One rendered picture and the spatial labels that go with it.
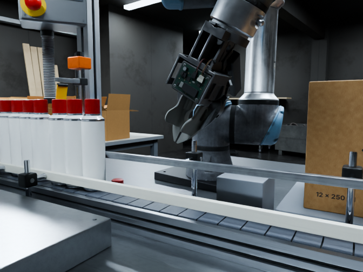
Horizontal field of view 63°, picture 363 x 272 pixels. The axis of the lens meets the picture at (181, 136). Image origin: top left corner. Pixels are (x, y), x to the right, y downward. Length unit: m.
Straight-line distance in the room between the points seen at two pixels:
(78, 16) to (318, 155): 0.70
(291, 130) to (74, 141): 5.96
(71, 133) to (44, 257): 0.32
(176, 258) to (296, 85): 7.08
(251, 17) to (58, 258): 0.44
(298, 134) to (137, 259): 6.02
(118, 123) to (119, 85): 3.24
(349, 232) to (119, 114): 2.22
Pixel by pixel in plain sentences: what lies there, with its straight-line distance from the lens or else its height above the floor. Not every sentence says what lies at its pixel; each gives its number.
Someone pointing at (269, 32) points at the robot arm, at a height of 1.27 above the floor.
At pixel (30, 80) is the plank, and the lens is 5.50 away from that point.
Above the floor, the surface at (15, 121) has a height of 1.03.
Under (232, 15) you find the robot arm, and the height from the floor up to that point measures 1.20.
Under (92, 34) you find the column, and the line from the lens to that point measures 0.93.
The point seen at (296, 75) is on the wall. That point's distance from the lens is 7.49.
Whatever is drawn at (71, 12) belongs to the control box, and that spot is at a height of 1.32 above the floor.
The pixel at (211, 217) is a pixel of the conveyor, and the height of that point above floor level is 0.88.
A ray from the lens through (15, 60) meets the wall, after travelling 5.79.
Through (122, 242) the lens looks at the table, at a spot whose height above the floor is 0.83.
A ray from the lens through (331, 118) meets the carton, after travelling 0.67.
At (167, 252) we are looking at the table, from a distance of 0.53.
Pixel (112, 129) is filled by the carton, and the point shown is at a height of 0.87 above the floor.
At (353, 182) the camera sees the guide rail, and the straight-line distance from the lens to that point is 0.52.
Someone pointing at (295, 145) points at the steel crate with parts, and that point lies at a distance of 6.48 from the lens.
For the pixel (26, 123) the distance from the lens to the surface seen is 0.86.
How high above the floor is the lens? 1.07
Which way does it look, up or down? 6 degrees down
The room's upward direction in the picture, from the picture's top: straight up
